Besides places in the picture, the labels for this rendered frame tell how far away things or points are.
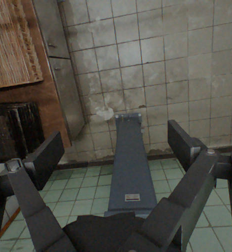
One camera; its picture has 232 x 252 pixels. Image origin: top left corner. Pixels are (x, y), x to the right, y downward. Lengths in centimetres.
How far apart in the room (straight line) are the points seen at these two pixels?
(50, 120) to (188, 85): 123
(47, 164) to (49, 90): 102
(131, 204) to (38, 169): 57
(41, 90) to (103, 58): 70
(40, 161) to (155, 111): 160
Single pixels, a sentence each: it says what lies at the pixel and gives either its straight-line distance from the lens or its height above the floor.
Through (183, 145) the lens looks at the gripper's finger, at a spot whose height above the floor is 151.
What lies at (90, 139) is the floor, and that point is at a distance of 185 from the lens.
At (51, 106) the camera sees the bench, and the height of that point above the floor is 58.
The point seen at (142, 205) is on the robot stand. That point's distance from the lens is 71.
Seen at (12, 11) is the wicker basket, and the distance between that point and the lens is 113.
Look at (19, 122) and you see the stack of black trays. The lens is 105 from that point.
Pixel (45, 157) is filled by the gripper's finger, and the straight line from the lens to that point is 18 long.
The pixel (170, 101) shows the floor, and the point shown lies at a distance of 174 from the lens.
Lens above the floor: 165
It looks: 70 degrees down
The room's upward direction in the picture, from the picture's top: 171 degrees counter-clockwise
